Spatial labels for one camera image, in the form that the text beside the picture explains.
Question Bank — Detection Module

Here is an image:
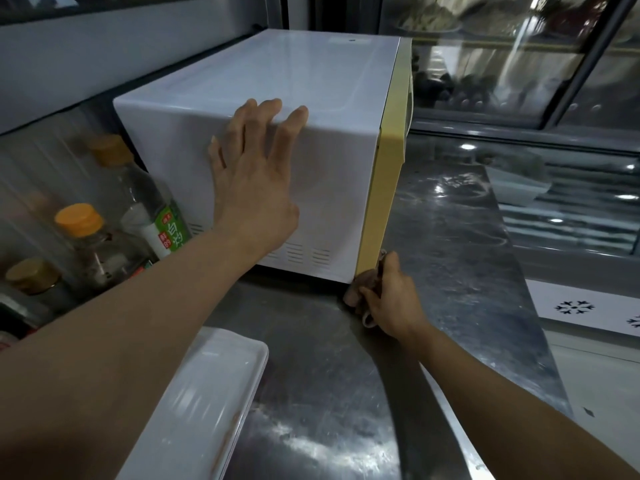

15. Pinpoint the person's right hand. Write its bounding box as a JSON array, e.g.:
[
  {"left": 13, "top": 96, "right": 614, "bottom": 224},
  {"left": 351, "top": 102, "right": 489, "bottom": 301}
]
[{"left": 343, "top": 251, "right": 433, "bottom": 341}]

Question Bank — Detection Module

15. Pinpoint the person's left hand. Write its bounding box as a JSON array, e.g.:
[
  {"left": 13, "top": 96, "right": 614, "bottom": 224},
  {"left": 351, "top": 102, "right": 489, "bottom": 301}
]
[{"left": 207, "top": 98, "right": 310, "bottom": 268}]

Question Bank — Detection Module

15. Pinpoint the brown cloth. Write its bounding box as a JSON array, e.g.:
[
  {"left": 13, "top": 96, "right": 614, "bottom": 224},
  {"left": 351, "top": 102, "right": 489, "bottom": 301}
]
[{"left": 342, "top": 249, "right": 390, "bottom": 329}]

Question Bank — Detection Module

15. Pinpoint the clear bottle green label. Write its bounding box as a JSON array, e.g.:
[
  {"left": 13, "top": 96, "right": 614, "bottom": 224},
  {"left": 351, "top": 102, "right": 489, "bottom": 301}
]
[{"left": 89, "top": 134, "right": 193, "bottom": 261}]

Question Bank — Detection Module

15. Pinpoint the white microwave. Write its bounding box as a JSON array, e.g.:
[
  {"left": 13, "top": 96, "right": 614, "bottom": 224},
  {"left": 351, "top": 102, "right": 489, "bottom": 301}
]
[{"left": 112, "top": 28, "right": 416, "bottom": 285}]

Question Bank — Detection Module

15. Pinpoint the dark sauce bottle orange cap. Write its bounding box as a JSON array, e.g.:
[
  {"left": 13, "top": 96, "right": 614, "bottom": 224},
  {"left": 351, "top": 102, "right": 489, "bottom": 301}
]
[{"left": 53, "top": 203, "right": 157, "bottom": 295}]

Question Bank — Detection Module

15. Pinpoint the white rectangular plate red underside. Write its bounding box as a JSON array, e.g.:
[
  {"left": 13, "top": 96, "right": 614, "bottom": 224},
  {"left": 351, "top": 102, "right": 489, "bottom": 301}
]
[{"left": 115, "top": 327, "right": 271, "bottom": 480}]

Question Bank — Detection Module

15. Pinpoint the small glass bottle tan cap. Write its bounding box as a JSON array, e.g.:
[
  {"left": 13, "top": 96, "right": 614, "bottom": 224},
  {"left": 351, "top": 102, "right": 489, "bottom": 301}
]
[{"left": 5, "top": 258, "right": 79, "bottom": 323}]

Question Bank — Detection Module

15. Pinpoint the large ketchup bottle orange cap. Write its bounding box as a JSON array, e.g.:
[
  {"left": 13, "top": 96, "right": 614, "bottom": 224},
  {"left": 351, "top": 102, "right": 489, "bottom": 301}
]
[{"left": 0, "top": 294, "right": 51, "bottom": 353}]

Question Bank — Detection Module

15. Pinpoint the person's left forearm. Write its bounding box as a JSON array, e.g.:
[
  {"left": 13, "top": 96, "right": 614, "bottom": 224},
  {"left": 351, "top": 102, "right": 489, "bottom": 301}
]
[{"left": 0, "top": 229, "right": 266, "bottom": 480}]

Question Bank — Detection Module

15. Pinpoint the person's right forearm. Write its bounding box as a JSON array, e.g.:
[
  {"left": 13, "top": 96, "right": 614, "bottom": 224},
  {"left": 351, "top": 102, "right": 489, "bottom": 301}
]
[{"left": 409, "top": 324, "right": 640, "bottom": 480}]

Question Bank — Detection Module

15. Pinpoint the stainless steel table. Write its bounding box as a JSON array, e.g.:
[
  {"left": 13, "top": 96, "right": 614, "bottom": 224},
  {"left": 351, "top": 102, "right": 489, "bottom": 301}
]
[{"left": 189, "top": 132, "right": 573, "bottom": 480}]

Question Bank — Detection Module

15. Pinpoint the glass window aluminium frame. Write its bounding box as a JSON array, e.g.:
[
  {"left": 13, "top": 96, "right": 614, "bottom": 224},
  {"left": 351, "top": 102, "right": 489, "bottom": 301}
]
[{"left": 0, "top": 0, "right": 286, "bottom": 137}]

